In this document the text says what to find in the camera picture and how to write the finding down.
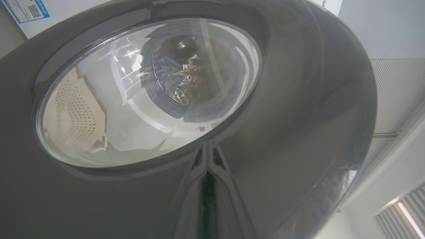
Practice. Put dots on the white slatted railing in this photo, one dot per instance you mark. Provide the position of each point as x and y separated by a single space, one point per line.
401 215

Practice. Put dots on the grey ribbed panel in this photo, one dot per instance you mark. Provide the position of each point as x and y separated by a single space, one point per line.
395 96

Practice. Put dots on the blue white energy label sticker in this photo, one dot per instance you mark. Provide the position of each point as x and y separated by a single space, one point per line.
28 10

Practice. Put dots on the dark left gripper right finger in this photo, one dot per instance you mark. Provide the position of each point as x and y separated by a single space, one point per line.
232 212

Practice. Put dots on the dark round glass washer door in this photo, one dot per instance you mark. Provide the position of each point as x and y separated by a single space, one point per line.
298 116

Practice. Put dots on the white washing machine body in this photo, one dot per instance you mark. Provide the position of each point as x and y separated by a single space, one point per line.
66 13

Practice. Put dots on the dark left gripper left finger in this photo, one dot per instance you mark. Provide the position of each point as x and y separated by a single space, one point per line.
191 205

